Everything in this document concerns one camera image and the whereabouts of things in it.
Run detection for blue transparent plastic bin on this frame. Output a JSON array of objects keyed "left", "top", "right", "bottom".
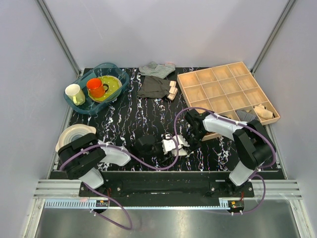
[{"left": 64, "top": 62, "right": 129, "bottom": 116}]

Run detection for striped grey underwear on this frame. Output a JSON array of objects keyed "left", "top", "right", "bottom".
[{"left": 139, "top": 62, "right": 176, "bottom": 78}]

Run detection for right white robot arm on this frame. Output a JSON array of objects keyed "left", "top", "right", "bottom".
[{"left": 183, "top": 109, "right": 276, "bottom": 197}]

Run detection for dark grey underwear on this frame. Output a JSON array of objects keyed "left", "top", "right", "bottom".
[{"left": 137, "top": 76, "right": 178, "bottom": 100}]

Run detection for rolled beige underwear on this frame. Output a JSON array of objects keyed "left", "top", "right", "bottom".
[{"left": 254, "top": 104, "right": 274, "bottom": 119}]

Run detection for cream stacked bowls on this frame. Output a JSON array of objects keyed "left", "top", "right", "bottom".
[{"left": 55, "top": 124, "right": 97, "bottom": 152}]

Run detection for aluminium frame post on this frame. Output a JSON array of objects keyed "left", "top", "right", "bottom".
[
  {"left": 250, "top": 0, "right": 297, "bottom": 75},
  {"left": 35, "top": 0, "right": 81, "bottom": 77}
]

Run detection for aluminium front rail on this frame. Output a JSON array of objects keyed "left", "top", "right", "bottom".
[{"left": 34, "top": 179, "right": 302, "bottom": 200}]

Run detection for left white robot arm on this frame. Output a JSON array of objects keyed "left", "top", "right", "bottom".
[{"left": 57, "top": 132, "right": 131, "bottom": 196}]

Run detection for yellow-green dotted plate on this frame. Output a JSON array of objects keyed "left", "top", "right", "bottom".
[{"left": 87, "top": 75, "right": 122, "bottom": 103}]

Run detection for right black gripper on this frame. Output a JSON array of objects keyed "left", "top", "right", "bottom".
[{"left": 180, "top": 129, "right": 207, "bottom": 154}]

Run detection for left aluminium frame post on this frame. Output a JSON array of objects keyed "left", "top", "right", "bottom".
[{"left": 35, "top": 0, "right": 81, "bottom": 77}]

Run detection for purple cable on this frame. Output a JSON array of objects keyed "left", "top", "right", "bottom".
[
  {"left": 173, "top": 107, "right": 277, "bottom": 215},
  {"left": 59, "top": 135, "right": 181, "bottom": 230}
]

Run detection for wooden compartment tray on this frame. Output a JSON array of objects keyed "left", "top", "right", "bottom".
[{"left": 176, "top": 61, "right": 281, "bottom": 142}]

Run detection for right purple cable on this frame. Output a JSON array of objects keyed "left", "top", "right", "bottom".
[{"left": 173, "top": 107, "right": 277, "bottom": 215}]

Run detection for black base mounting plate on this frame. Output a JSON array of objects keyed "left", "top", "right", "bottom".
[{"left": 78, "top": 171, "right": 255, "bottom": 199}]

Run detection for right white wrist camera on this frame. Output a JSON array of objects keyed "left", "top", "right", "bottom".
[{"left": 177, "top": 135, "right": 189, "bottom": 147}]

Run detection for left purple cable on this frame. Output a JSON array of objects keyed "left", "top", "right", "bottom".
[{"left": 59, "top": 135, "right": 181, "bottom": 230}]

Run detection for rolled striped underwear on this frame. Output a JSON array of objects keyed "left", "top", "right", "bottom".
[{"left": 235, "top": 110, "right": 258, "bottom": 122}]

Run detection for cream yellow mug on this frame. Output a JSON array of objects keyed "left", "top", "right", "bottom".
[{"left": 65, "top": 84, "right": 86, "bottom": 106}]

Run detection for right aluminium frame post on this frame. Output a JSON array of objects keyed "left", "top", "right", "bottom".
[{"left": 250, "top": 0, "right": 297, "bottom": 75}]

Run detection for orange mug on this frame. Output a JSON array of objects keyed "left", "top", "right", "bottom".
[{"left": 86, "top": 78, "right": 108, "bottom": 98}]

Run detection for white underwear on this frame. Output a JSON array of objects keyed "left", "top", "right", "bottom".
[{"left": 178, "top": 146, "right": 191, "bottom": 156}]

